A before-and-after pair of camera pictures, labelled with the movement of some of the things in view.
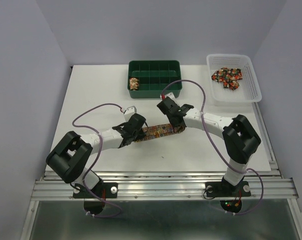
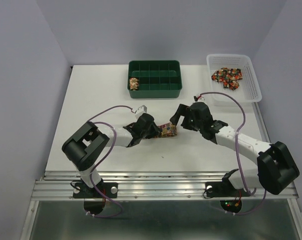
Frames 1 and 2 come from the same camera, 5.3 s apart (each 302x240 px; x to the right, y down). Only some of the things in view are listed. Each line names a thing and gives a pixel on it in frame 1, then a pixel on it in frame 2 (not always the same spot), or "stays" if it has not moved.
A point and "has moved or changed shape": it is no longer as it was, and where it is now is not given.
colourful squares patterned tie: [160, 130] has moved or changed shape
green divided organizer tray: [153, 75] stays
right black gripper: [178, 105] → [181, 110]
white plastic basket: [233, 80] stays
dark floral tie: [228, 76] stays
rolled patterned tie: [133, 83] stays
